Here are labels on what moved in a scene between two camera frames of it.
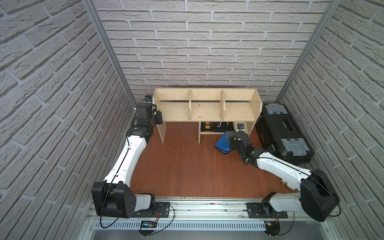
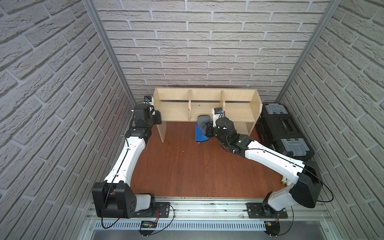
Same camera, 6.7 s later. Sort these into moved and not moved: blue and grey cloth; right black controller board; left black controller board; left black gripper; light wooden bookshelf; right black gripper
Moved: right black gripper; blue and grey cloth
Not moved: light wooden bookshelf; right black controller board; left black controller board; left black gripper
